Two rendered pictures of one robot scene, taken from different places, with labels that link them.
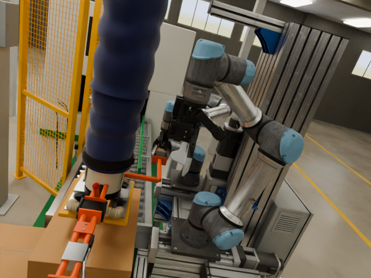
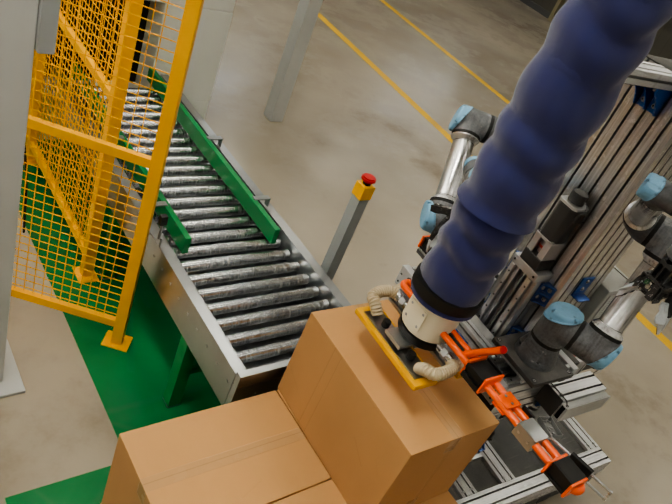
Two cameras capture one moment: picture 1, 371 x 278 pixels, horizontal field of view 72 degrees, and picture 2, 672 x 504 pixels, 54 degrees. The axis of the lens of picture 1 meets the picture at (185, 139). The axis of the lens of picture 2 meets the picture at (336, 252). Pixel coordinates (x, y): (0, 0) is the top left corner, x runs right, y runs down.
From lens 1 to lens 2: 1.67 m
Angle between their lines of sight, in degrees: 33
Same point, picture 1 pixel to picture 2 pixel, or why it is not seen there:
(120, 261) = (481, 416)
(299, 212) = not seen: hidden behind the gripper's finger
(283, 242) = not seen: hidden behind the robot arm
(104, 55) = (527, 189)
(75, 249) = (532, 427)
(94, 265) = (467, 432)
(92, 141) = (461, 286)
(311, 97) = not seen: outside the picture
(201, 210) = (569, 331)
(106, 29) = (544, 160)
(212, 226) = (591, 349)
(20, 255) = (262, 451)
